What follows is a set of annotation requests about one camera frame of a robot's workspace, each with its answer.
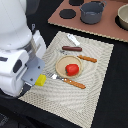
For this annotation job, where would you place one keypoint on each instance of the wooden handled fork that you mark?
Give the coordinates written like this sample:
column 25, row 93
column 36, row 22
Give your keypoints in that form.
column 66, row 80

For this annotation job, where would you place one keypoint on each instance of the brown toy sausage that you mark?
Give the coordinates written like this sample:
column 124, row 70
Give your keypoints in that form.
column 72, row 48

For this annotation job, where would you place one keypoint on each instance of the tan wooden plate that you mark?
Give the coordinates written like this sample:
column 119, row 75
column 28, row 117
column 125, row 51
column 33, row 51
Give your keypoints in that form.
column 63, row 61

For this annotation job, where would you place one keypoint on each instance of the beige woven placemat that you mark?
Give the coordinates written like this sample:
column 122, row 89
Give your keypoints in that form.
column 72, row 103

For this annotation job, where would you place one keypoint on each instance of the red toy tomato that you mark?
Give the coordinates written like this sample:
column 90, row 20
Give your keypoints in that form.
column 72, row 69

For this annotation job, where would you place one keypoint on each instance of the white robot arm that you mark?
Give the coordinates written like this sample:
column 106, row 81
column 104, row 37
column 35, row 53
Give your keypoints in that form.
column 14, row 32

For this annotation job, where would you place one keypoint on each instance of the wooden handled knife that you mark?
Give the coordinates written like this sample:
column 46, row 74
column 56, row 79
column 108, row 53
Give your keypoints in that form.
column 79, row 56

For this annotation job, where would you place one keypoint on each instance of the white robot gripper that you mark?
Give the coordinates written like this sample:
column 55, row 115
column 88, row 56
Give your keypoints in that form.
column 19, row 69

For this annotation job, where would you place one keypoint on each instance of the grey cooking pot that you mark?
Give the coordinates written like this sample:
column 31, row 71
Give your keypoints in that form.
column 91, row 12

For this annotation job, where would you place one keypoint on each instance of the yellow butter box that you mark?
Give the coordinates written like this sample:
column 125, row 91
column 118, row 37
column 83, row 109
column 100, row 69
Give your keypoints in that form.
column 41, row 80

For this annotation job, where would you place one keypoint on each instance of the beige bowl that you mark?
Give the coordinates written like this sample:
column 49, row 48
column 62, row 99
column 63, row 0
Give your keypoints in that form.
column 123, row 16

